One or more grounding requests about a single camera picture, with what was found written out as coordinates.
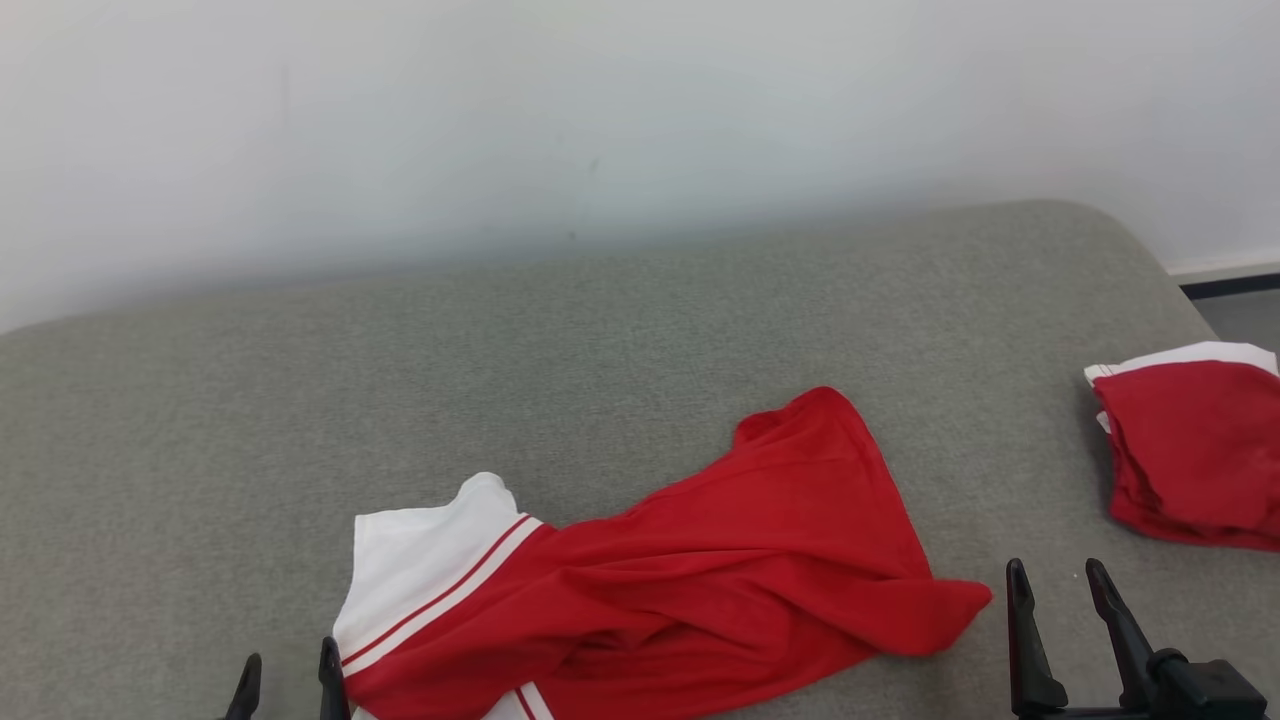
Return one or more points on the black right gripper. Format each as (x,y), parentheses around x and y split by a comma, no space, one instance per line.
(1200,690)

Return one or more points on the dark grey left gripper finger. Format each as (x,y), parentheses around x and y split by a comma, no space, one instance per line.
(245,695)
(333,685)

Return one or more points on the red garment with white stripe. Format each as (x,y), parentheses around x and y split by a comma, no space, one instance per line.
(1200,450)

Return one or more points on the red white garment with tag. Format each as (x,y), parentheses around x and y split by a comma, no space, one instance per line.
(700,590)

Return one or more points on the black white wall baseboard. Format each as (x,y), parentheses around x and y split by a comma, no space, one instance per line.
(1228,282)

